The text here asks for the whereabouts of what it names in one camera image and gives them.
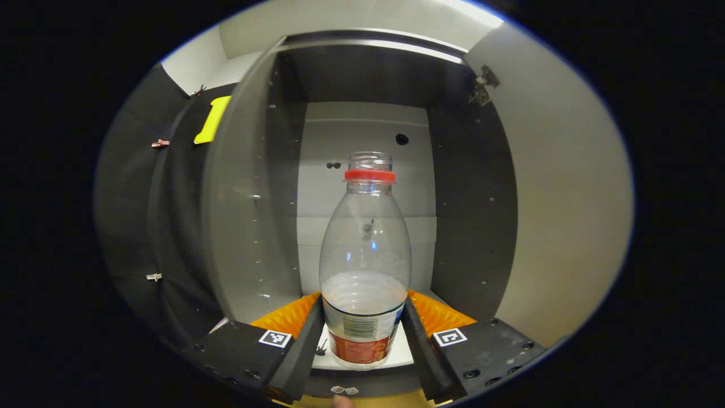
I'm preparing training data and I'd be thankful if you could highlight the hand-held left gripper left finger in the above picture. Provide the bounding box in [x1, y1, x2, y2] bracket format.
[180, 291, 326, 405]

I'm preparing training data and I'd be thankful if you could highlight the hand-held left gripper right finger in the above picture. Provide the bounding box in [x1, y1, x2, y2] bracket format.
[400, 289, 548, 405]

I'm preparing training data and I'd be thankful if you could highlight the clear plastic bottle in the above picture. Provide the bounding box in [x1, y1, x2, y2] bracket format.
[318, 151, 413, 371]

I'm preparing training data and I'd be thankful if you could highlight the dark grey cabinet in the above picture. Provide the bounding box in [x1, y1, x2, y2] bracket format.
[201, 28, 519, 397]

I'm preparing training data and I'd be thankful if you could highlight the metal door hinge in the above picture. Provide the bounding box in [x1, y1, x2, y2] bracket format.
[468, 65, 501, 108]

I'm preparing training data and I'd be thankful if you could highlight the black backdrop cloth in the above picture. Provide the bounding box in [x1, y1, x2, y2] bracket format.
[93, 62, 238, 352]

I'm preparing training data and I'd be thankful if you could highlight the long ceiling light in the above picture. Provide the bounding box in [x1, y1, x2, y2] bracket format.
[439, 0, 506, 29]

